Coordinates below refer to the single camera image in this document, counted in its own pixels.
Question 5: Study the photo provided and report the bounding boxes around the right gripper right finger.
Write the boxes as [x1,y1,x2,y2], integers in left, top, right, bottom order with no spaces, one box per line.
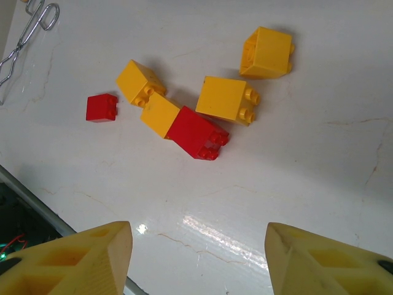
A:
[265,222,393,295]

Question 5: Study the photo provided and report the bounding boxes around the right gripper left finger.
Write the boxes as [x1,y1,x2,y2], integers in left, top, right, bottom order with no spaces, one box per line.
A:
[0,220,134,295]

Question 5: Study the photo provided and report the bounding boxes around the small red lego brick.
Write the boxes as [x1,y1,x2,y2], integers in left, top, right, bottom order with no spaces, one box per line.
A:
[85,93,119,124]

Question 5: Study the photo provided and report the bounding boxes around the yellow square lego brick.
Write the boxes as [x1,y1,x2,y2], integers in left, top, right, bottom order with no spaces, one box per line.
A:
[140,91,182,141]
[238,26,296,80]
[115,59,168,108]
[195,76,261,127]

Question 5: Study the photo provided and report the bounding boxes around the red square lego brick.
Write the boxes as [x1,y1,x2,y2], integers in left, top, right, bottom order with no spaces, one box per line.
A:
[167,105,230,161]

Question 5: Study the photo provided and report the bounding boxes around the metal wire tongs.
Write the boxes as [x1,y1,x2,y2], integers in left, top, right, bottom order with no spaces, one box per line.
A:
[0,0,61,107]

